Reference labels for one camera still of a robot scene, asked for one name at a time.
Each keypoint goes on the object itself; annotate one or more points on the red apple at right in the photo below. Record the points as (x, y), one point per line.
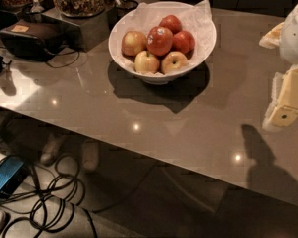
(183, 42)

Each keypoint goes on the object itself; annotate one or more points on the yellow apple front left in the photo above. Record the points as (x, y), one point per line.
(145, 62)

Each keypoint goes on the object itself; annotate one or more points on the yellow apple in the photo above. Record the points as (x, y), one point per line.
(173, 61)
(145, 62)

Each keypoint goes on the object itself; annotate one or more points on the metal scoop in jar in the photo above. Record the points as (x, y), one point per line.
(36, 7)

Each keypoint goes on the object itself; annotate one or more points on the white shoe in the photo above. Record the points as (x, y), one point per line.
(51, 149)
(90, 152)

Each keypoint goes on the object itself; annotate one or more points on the yellow-red apple at left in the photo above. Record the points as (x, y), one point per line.
(133, 43)

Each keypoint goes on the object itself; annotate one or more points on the white ceramic bowl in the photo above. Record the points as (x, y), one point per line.
(162, 78)

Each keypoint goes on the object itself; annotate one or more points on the yellow apple front right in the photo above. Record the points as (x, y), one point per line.
(173, 61)

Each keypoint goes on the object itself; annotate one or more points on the black box device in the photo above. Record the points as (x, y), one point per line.
(32, 41)

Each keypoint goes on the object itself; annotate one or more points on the white shoe right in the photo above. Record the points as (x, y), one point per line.
(90, 152)

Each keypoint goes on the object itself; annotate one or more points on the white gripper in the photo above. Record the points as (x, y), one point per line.
(295, 37)

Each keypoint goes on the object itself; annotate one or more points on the large red apple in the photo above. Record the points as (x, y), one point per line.
(159, 40)

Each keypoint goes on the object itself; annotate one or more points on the red apple at back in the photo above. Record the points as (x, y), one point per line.
(172, 23)

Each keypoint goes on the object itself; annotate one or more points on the white shoe left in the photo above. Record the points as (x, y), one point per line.
(51, 149)

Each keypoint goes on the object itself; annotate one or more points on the small black cup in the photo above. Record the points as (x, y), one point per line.
(125, 7)

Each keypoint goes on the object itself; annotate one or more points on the blue box on floor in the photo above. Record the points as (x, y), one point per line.
(11, 175)

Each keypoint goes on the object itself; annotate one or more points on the white paper bowl liner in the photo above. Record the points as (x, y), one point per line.
(198, 19)

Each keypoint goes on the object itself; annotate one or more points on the grey metal stand block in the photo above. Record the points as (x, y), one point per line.
(81, 33)

